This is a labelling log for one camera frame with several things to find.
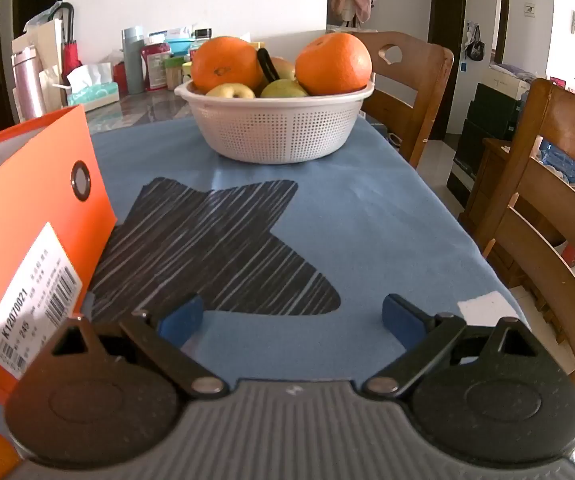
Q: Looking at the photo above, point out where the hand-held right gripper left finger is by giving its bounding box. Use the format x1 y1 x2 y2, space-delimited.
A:
42 294 230 402

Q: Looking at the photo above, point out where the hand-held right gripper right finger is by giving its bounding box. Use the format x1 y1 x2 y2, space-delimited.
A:
362 294 543 397

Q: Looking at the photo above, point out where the orange cardboard box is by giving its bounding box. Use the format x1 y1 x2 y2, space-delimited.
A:
0 105 118 406

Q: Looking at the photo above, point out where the wooden chair with heart cutout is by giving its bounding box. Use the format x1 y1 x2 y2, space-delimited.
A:
347 31 454 170
460 77 575 411

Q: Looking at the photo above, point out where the wooden side table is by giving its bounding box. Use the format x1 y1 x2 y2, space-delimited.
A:
460 137 513 241

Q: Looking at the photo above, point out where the white perforated plastic basket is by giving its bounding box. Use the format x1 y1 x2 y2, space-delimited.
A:
174 72 375 165

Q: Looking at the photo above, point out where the black cabinet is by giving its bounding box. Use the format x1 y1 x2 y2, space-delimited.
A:
447 82 523 196

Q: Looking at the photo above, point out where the green tissue box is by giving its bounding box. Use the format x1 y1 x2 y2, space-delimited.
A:
66 64 119 112

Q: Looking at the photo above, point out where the green-lidded jar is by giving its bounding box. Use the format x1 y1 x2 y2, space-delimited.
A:
164 56 190 90

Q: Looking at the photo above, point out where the green pear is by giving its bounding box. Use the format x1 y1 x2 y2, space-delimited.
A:
260 78 309 99

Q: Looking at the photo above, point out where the red snack packet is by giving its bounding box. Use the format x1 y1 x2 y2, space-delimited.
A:
140 42 171 92

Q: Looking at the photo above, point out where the large orange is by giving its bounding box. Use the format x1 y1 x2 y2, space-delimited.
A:
295 32 372 96
190 36 264 93

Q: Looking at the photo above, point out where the grey cylindrical bottle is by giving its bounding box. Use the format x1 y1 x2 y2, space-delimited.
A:
121 26 146 95

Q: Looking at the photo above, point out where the black curved fruit stalk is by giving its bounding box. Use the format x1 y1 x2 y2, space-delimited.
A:
256 47 282 83

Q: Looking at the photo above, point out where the reddish yellow apple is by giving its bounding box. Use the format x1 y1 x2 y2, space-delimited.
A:
270 56 297 82

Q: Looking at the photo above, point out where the blue plastic bowl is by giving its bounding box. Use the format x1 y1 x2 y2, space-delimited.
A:
164 38 194 58

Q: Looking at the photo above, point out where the pink thermos bottle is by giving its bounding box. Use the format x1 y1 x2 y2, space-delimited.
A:
11 45 47 123

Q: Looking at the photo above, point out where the black hanging bag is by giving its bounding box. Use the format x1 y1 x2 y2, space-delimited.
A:
465 25 487 62

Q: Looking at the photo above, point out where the red folded umbrella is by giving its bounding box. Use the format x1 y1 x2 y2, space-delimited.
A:
56 2 84 86

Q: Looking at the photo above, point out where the beige paper bag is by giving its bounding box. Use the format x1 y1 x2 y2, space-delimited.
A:
11 19 65 111

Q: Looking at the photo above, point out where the white plastic bag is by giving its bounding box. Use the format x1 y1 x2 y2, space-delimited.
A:
23 1 62 32

